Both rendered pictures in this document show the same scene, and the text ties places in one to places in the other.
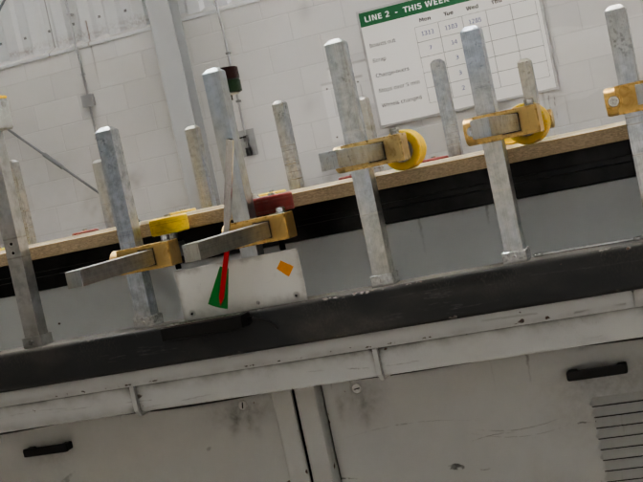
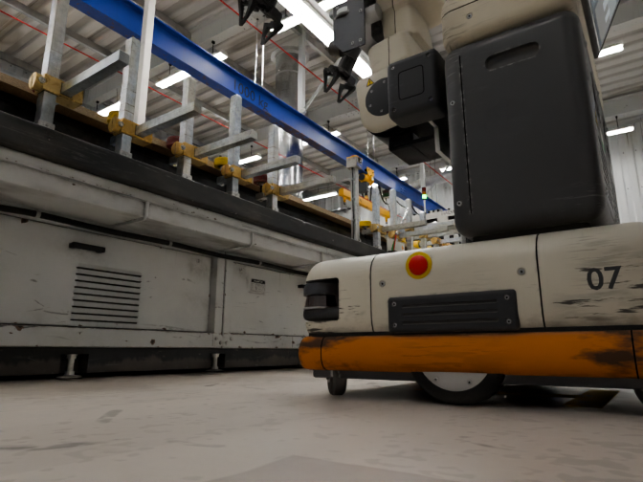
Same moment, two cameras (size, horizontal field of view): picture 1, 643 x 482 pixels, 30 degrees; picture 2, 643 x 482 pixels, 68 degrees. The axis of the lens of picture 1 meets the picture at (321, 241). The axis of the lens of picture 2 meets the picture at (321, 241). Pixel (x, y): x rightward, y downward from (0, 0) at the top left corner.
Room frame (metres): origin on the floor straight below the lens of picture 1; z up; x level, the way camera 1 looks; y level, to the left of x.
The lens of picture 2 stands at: (1.93, 3.26, 0.09)
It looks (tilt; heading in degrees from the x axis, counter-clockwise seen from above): 13 degrees up; 286
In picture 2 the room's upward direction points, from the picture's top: straight up
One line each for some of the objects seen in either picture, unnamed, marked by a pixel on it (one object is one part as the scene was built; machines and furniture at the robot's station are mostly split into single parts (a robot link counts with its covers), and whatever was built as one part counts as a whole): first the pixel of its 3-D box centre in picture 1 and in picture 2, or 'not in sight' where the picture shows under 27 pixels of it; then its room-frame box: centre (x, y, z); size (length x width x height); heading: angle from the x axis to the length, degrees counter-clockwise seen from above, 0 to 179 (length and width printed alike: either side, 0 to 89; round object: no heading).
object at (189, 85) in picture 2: not in sight; (186, 136); (2.88, 1.79, 0.88); 0.04 x 0.04 x 0.48; 71
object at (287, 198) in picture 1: (277, 221); not in sight; (2.36, 0.08, 0.85); 0.08 x 0.08 x 0.11
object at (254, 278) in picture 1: (239, 285); (395, 248); (2.30, 0.17, 0.75); 0.26 x 0.01 x 0.10; 71
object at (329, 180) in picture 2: not in sight; (294, 189); (2.61, 1.31, 0.80); 0.43 x 0.03 x 0.04; 161
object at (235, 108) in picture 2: not in sight; (233, 146); (2.80, 1.55, 0.93); 0.04 x 0.04 x 0.48; 71
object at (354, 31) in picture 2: not in sight; (373, 38); (2.12, 2.01, 0.99); 0.28 x 0.16 x 0.22; 71
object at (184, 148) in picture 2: not in sight; (189, 153); (2.87, 1.77, 0.82); 0.14 x 0.06 x 0.05; 71
